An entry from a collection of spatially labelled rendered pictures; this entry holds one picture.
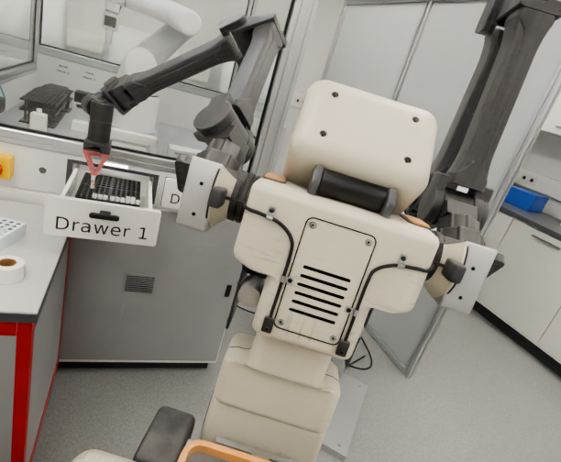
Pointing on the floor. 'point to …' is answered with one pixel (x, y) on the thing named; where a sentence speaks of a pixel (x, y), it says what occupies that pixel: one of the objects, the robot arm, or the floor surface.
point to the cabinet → (144, 293)
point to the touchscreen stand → (344, 413)
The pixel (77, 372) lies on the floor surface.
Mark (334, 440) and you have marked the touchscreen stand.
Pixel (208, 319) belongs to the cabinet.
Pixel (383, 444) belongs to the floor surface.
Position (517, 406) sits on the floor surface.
